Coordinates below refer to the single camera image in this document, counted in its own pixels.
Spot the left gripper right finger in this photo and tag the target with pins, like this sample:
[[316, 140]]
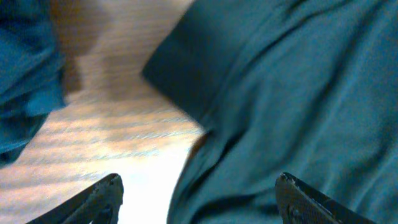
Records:
[[299, 203]]

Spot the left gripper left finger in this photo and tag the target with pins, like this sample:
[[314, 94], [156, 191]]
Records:
[[98, 204]]

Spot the black polo shirt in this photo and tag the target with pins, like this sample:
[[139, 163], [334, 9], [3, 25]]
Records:
[[304, 87]]

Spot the navy folded shirt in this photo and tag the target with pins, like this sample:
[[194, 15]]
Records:
[[31, 74]]

